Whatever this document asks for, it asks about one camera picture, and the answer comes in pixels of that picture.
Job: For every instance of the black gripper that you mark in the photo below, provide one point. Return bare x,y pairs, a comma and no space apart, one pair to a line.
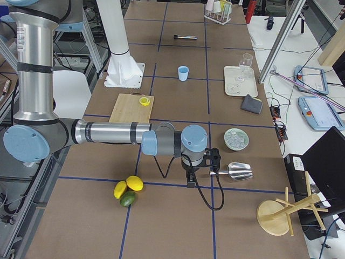
190,171

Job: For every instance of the yellow lemon slice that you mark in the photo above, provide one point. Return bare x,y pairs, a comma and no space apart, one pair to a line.
144,101

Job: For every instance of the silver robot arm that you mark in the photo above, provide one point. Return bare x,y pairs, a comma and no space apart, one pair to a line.
38,131

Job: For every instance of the yellow lemon upper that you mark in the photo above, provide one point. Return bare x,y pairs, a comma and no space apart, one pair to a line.
135,183

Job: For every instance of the yellow lemon left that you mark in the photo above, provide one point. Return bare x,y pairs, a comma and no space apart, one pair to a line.
120,189

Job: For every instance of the wooden cup tree stand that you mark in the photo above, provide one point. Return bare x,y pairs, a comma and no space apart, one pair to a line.
274,215

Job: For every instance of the light blue plastic cup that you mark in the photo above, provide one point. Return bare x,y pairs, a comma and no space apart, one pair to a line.
183,72

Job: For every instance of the white cup on rack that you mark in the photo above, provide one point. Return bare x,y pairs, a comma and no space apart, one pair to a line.
217,8

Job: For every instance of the pink cup on rack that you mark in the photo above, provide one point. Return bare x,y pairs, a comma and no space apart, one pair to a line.
209,5

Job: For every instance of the mint green cup on rack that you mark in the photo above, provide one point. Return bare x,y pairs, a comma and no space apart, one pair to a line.
227,9

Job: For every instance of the yellow cup on rack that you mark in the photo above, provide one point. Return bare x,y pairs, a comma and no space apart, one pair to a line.
222,4

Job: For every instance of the steel ice scoop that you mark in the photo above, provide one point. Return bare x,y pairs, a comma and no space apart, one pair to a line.
237,171

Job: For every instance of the green bowl of ice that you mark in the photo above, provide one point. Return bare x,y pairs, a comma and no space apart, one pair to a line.
236,139

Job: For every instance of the bamboo cutting board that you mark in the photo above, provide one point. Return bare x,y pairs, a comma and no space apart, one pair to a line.
128,109

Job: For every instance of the folded grey cloth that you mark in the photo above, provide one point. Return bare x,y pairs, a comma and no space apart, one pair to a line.
252,104

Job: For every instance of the black box with label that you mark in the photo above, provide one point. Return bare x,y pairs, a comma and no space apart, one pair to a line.
296,175

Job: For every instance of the cream bear serving tray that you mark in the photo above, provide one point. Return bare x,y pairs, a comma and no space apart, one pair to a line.
238,84

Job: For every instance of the clear wine glass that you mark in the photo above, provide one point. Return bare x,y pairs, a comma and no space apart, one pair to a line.
244,64

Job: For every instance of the black computer monitor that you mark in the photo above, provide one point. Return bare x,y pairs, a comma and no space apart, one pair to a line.
324,161

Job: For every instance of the reacher grabber stick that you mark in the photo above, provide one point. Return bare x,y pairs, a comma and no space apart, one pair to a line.
310,91

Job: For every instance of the near blue teach pendant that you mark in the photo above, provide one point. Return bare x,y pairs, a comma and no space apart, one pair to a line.
319,115

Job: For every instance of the blue teach pendant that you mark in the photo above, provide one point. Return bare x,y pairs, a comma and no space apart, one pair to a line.
313,77
319,115

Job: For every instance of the white plastic chair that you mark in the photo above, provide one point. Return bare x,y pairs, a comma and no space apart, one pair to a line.
71,93

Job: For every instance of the far blue teach pendant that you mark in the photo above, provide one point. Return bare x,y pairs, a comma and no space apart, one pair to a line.
313,77

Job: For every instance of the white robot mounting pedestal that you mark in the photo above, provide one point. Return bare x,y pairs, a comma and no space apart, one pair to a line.
123,71

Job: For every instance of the white wire cup rack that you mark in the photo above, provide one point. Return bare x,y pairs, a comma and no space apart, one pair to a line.
217,17

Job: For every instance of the aluminium frame post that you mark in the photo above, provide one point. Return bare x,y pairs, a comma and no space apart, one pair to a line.
282,35

